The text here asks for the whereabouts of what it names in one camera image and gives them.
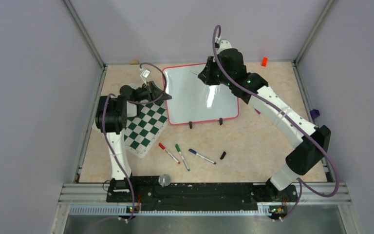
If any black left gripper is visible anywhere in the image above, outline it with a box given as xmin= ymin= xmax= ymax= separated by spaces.
xmin=133 ymin=81 xmax=172 ymax=103

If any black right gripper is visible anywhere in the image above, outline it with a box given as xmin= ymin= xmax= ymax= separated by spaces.
xmin=200 ymin=56 xmax=233 ymax=88

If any pink framed whiteboard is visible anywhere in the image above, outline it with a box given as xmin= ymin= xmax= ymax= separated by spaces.
xmin=163 ymin=63 xmax=240 ymax=125

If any black marker cap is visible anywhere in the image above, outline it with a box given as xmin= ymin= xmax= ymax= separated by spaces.
xmin=220 ymin=151 xmax=226 ymax=160

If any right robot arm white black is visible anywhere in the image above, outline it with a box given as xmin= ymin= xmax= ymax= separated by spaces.
xmin=198 ymin=48 xmax=331 ymax=201

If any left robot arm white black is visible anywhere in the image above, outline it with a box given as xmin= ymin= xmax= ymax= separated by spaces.
xmin=94 ymin=81 xmax=172 ymax=202

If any red whiteboard marker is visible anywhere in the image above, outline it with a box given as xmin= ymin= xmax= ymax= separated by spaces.
xmin=158 ymin=143 xmax=181 ymax=164

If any green whiteboard marker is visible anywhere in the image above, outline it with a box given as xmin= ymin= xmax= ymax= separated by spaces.
xmin=175 ymin=144 xmax=190 ymax=172

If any blue whiteboard marker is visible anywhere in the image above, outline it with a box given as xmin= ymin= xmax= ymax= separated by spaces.
xmin=188 ymin=148 xmax=216 ymax=165

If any wine cork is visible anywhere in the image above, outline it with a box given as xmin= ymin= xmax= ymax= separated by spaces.
xmin=129 ymin=60 xmax=139 ymax=65

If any green white chessboard mat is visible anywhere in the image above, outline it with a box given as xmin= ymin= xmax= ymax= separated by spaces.
xmin=124 ymin=101 xmax=168 ymax=158

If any orange toy block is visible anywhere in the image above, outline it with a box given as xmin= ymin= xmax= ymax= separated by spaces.
xmin=261 ymin=57 xmax=268 ymax=67

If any clear round knob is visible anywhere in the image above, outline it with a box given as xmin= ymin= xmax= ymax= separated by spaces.
xmin=158 ymin=174 xmax=171 ymax=187

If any purple toy block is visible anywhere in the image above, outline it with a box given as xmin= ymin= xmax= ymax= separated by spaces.
xmin=310 ymin=109 xmax=320 ymax=119

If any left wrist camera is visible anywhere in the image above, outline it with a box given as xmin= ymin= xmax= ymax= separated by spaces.
xmin=140 ymin=69 xmax=151 ymax=79

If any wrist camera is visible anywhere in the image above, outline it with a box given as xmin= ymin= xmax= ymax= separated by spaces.
xmin=214 ymin=37 xmax=232 ymax=54
xmin=140 ymin=69 xmax=151 ymax=79

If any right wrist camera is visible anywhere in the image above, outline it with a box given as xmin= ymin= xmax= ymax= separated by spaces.
xmin=214 ymin=37 xmax=232 ymax=54

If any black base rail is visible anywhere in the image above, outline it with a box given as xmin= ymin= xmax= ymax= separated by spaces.
xmin=106 ymin=176 xmax=298 ymax=212

